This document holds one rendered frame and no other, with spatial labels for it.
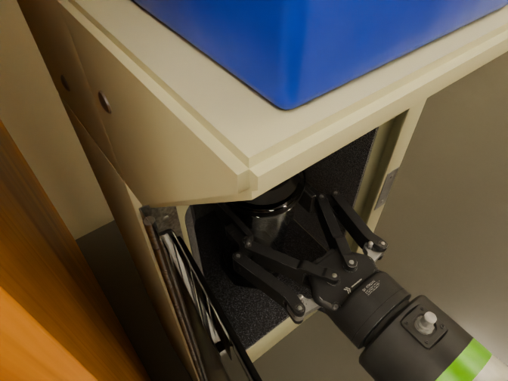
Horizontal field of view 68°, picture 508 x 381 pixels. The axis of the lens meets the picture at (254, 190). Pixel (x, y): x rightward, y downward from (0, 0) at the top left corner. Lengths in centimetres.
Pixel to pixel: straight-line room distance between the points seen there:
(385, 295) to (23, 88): 56
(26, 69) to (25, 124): 9
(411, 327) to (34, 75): 58
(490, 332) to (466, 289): 8
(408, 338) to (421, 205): 54
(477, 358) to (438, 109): 87
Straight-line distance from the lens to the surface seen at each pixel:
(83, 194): 81
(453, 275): 80
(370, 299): 38
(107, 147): 21
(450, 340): 38
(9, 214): 18
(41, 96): 68
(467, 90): 130
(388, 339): 37
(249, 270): 41
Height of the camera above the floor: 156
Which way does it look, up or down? 48 degrees down
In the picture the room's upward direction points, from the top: straight up
